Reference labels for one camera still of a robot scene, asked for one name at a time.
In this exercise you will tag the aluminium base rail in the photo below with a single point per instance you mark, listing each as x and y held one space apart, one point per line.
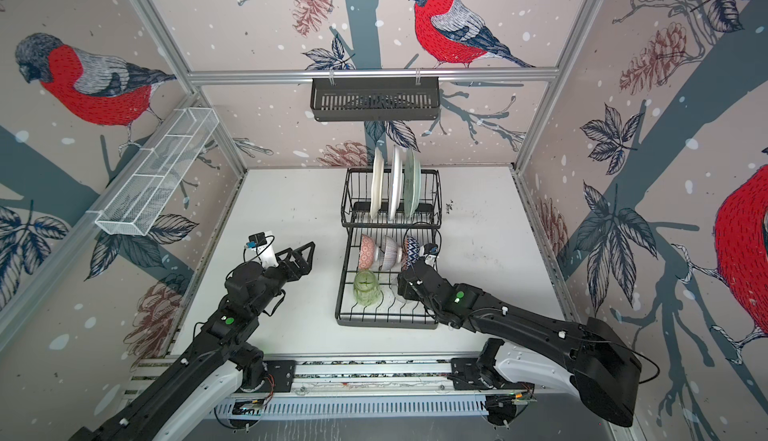
360 387

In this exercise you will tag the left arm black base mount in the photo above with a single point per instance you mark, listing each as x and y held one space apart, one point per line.
268 376

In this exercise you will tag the white mesh wall shelf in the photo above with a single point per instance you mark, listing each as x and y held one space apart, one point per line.
142 198

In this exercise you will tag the white patterned plate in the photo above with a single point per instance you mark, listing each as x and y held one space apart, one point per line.
396 185

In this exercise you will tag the cream plate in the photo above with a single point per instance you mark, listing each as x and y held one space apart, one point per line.
376 184

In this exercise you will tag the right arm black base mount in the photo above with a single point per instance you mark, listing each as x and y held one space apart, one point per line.
473 374

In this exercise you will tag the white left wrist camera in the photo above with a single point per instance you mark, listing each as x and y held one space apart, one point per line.
260 248

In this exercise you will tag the horizontal aluminium frame bar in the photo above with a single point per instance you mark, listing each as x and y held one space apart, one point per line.
269 77

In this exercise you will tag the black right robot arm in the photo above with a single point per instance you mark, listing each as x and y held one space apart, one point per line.
588 360

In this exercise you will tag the pink floral bowl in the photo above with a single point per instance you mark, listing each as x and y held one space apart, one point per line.
368 253

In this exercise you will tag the green glass tumbler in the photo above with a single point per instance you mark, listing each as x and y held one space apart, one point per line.
366 288

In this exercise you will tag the black wire dish rack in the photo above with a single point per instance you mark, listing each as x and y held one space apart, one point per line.
380 245

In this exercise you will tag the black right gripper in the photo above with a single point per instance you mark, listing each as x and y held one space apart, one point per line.
405 284

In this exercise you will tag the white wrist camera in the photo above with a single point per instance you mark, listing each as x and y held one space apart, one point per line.
429 252
260 248

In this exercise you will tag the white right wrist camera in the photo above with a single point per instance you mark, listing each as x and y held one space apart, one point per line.
429 252

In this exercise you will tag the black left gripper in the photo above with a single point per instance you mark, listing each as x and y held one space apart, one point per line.
295 273

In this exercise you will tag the orange and blue patterned bowl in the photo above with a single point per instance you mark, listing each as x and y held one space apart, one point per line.
411 252

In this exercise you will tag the pale green plate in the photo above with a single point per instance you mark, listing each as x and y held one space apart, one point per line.
412 186

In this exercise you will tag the black hanging wall basket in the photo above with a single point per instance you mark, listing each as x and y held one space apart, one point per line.
375 99

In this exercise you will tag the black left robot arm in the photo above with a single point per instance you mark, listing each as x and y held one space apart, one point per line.
216 363

